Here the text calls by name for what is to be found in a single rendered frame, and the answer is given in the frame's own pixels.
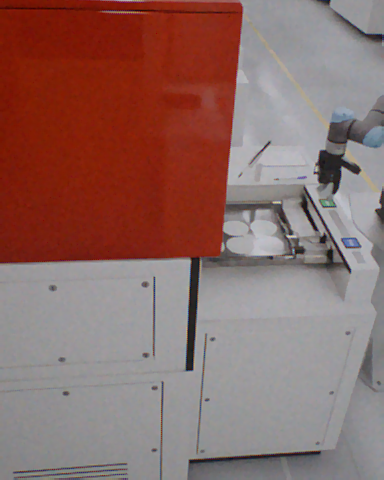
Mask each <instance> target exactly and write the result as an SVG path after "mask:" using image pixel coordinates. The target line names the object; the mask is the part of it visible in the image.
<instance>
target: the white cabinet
mask: <svg viewBox="0 0 384 480"><path fill-rule="evenodd" d="M375 316H376V315H363V316H339V317H319V316H315V318H307V317H291V318H268V319H244V320H221V321H198V331H197V345H196V361H195V375H193V384H194V391H192V407H191V423H190V424H191V426H190V441H189V457H188V463H195V462H209V461H224V460H238V459H252V458H267V457H281V456H295V455H309V454H320V451H321V450H332V449H335V447H336V444H337V441H338V436H339V433H340V430H341V427H342V424H343V420H344V416H345V413H346V410H348V408H347V407H349V403H350V400H351V396H352V393H353V390H354V386H355V383H356V380H357V376H358V372H359V369H360V366H361V363H362V360H363V355H364V352H365V349H366V346H367V343H368V339H369V336H370V332H371V329H372V326H373V322H374V319H375Z"/></svg>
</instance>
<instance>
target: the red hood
mask: <svg viewBox="0 0 384 480"><path fill-rule="evenodd" d="M243 14H244V6H243V4H242V1H241V0H0V263H11V262H45V261H78V260H112V259H146V258H179V257H219V255H220V253H222V245H223V233H224V222H225V216H224V215H225V210H226V199H227V187H228V176H229V165H230V153H231V142H232V129H233V118H234V106H235V95H236V83H237V72H238V60H239V49H240V37H242V26H243Z"/></svg>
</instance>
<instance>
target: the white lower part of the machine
mask: <svg viewBox="0 0 384 480"><path fill-rule="evenodd" d="M193 375H195V371H190V372H186V368H185V371H167V372H148V373H129V374H109V375H90V376H71V377H51V378H33V379H21V380H13V381H0V480H187V473H188V457H189V441H190V426H191V424H190V423H191V407H192V391H194V384H193Z"/></svg>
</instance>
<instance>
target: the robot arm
mask: <svg viewBox="0 0 384 480"><path fill-rule="evenodd" d="M329 122H330V123H329V129H328V134H327V138H326V144H325V150H320V153H318V158H317V162H315V166H314V171H313V175H317V181H318V183H323V184H321V185H318V186H317V187H316V189H317V190H318V192H319V195H321V196H324V197H327V202H330V201H331V200H332V198H333V197H334V196H335V195H336V193H337V190H338V188H339V184H340V179H342V166H343V168H345V169H347V170H348V171H350V172H351V173H353V174H355V175H358V174H359V173H360V172H361V170H362V169H360V166H359V165H358V164H357V163H355V162H352V161H350V160H348V159H347V158H345V157H344V156H345V152H346V150H347V145H348V140H351V141H354V142H357V144H359V145H363V146H365V147H369V148H373V149H378V148H381V147H382V144H383V143H384V92H383V93H382V95H381V96H380V97H379V98H378V100H377V101H376V102H375V104H374V105H373V107H372V108H371V110H370V111H369V112H368V114H367V115H366V117H365V118H364V119H363V121H360V119H356V118H354V112H353V110H351V109H349V108H345V107H339V108H335V109H333V111H332V114H331V119H330V121H329ZM316 166H317V171H316V172H315V167H316Z"/></svg>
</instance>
